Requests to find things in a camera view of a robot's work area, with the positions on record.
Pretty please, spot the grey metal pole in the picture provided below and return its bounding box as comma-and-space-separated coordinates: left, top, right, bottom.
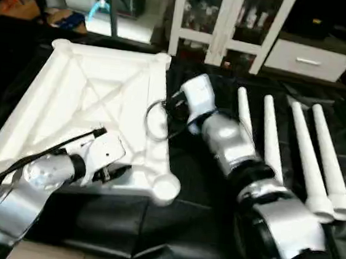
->
102, 0, 123, 38

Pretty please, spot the white glass-door cabinet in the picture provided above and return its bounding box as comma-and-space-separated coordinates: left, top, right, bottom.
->
166, 0, 299, 78

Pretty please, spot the blue cardboard box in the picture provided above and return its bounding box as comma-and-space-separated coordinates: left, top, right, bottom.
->
44, 6, 91, 35

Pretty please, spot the white plastic table leg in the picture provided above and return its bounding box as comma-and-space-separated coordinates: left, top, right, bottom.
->
299, 103, 346, 222
255, 94, 293, 180
276, 99, 346, 225
232, 86, 259, 140

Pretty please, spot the black work mat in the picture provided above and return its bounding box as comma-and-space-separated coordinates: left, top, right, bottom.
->
0, 15, 346, 259

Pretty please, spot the white plastic table top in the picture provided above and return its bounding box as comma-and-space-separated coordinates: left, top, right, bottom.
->
0, 33, 195, 209

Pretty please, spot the white low drawer unit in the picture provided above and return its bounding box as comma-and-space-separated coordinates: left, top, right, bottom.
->
262, 37, 346, 85

